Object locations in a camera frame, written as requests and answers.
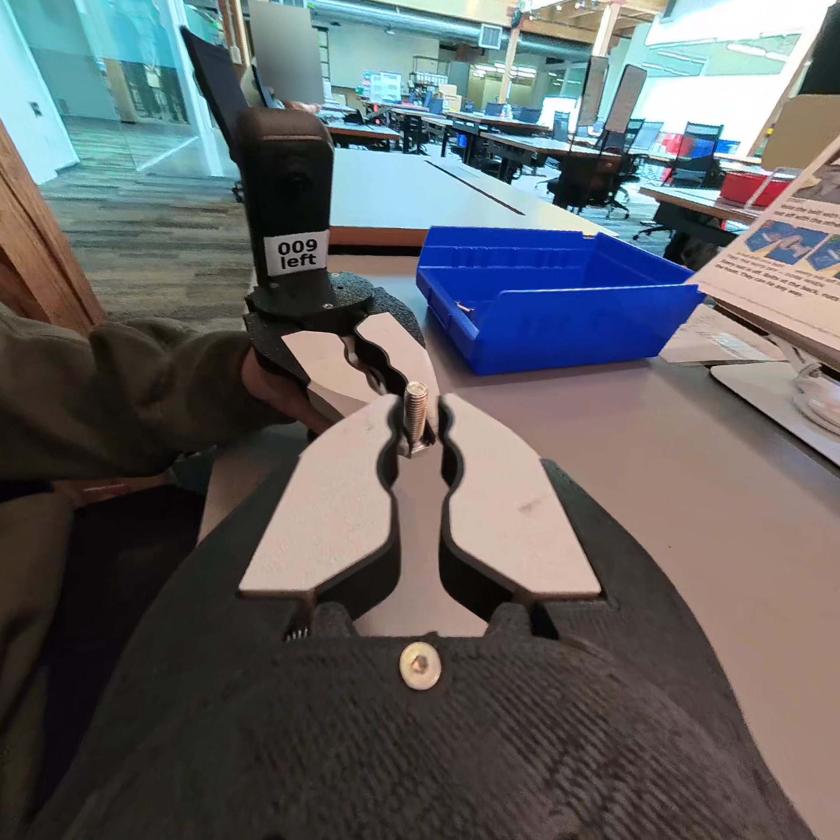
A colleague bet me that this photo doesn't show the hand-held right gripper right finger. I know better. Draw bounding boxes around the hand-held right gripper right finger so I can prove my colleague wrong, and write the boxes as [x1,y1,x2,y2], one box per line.
[438,392,603,622]

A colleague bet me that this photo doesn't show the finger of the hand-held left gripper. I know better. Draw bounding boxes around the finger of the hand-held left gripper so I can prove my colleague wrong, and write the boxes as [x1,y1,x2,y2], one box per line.
[281,330,383,422]
[353,313,439,439]

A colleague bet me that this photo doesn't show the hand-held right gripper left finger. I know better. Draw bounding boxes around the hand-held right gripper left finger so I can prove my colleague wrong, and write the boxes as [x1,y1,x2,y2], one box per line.
[238,394,403,621]

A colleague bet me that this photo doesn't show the steel bolt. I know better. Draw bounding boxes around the steel bolt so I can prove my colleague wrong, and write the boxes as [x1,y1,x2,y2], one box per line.
[395,382,435,460]

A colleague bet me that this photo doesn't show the blue plastic bin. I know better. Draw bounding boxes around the blue plastic bin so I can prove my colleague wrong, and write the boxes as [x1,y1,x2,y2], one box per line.
[415,226,707,377]

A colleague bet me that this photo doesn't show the person's left forearm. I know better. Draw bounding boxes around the person's left forearm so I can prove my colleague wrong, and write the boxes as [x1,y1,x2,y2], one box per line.
[0,302,256,488]

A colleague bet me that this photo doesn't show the grey desk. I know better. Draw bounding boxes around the grey desk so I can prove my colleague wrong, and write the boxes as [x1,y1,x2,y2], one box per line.
[197,252,840,840]

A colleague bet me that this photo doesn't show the person's left hand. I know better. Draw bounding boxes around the person's left hand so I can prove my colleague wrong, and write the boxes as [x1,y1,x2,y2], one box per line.
[241,348,332,435]

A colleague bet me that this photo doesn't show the black office chair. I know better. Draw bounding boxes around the black office chair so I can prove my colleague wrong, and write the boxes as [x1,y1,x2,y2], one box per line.
[180,26,270,202]

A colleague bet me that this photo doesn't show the white wood-edged table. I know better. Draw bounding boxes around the white wood-edged table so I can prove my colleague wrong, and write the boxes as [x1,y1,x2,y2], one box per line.
[327,147,619,249]

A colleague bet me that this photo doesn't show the background office desks and chairs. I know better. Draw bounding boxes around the background office desks and chairs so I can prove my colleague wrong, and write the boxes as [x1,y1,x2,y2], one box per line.
[325,98,840,253]

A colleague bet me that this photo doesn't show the wooden pillar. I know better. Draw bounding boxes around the wooden pillar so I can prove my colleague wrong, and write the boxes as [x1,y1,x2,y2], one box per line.
[0,121,110,337]

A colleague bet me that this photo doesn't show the plain laminated sheet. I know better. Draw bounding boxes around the plain laminated sheet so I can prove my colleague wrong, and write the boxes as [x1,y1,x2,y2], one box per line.
[659,305,790,366]

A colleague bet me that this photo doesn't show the person's torso and lap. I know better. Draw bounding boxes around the person's torso and lap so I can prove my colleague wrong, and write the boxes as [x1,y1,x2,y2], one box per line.
[0,474,211,840]

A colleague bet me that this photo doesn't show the printed instruction sheet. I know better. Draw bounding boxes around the printed instruction sheet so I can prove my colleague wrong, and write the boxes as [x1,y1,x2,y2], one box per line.
[686,141,840,357]

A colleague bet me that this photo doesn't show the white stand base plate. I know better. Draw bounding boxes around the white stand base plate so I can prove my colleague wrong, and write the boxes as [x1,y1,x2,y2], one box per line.
[710,360,840,469]

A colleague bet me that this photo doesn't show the metal stand bracket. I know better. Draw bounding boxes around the metal stand bracket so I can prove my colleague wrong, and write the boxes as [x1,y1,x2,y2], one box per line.
[784,341,840,435]

